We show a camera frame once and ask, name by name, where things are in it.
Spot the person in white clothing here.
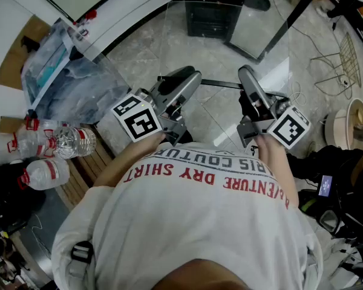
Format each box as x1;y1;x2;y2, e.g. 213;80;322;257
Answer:
50;142;325;290

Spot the person's right forearm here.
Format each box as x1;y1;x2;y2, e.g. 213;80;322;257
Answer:
255;133;301;210

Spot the white power strip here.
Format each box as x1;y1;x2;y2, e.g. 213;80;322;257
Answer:
335;73;351;88

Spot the black backpack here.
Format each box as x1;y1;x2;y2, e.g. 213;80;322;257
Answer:
286;146;363;193

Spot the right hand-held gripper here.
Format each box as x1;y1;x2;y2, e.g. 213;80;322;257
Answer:
235;64;311;149

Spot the person's left forearm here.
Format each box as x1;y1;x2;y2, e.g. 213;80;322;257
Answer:
93;130;168;189

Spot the brown cardboard sheet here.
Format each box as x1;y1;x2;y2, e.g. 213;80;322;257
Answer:
0;14;52;91

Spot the white cable coil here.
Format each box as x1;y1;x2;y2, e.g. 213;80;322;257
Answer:
289;81;309;108

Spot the clear water jug red handle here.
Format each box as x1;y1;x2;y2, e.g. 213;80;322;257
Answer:
7;127;54;160
24;116;72;132
17;158;71;192

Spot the black cabinet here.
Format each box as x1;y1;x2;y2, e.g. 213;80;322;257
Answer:
183;0;252;39

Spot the black bracket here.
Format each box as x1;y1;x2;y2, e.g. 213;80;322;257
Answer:
20;36;39;53

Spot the black equipment case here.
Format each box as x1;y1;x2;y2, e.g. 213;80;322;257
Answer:
0;164;47;234

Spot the phone with lit screen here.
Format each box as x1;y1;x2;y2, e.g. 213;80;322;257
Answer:
318;175;334;198

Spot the person's head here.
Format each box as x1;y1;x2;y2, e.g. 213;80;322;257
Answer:
151;257;252;290

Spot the white round side table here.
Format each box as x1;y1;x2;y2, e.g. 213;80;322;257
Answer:
324;109;350;150

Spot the wooden slatted pallet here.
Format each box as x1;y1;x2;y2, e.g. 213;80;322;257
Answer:
54;124;117;211

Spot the small cardboard piece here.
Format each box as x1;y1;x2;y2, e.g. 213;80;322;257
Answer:
0;116;28;134

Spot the teal plastic bag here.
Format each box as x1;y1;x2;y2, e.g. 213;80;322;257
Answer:
36;49;66;86

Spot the red plastic object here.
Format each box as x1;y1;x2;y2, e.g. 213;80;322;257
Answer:
72;8;98;27

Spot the clear plastic storage bin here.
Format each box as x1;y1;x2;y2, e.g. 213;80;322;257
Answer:
20;17;131;126

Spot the gold wire chair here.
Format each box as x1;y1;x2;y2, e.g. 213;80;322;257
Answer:
309;31;363;101

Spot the grey strap with black buckle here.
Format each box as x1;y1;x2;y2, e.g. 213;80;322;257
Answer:
68;240;95;280

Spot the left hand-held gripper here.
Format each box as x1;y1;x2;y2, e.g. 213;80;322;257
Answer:
111;66;203;147

